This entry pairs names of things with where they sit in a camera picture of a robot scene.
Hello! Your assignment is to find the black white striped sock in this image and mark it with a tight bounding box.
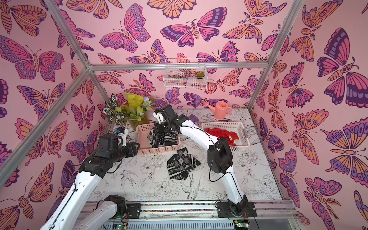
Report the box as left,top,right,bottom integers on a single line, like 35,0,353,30
163,131,178,146

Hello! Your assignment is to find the black plaid sock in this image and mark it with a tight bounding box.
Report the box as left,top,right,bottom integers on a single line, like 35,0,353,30
167,147,202,180

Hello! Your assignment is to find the red patterned sock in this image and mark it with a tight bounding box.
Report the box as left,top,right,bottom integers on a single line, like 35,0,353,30
205,128,239,147

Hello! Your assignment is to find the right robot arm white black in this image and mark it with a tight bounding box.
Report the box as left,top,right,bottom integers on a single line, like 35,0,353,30
153,105,257,218

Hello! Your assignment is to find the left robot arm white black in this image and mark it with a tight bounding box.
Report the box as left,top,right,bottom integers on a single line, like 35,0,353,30
42,127,140,230

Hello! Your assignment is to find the pink plastic basket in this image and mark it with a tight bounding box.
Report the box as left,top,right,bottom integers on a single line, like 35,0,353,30
136,123,181,155

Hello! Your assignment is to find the white plastic basket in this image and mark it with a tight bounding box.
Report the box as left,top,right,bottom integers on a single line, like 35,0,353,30
201,121,251,151

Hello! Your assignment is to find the purple pink garden trowel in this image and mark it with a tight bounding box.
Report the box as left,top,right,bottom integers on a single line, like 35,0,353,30
189,114,199,123

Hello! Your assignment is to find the artificial plant bouquet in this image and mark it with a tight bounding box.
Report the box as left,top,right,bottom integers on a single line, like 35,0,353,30
102,94,154,130

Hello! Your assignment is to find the pink watering can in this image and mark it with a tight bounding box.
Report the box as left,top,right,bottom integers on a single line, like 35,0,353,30
205,101,232,120

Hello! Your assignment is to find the small green succulent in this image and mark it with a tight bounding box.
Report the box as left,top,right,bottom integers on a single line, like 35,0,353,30
195,71,206,78

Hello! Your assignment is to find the white wire wall basket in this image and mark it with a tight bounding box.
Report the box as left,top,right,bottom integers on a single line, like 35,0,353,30
162,57,208,90

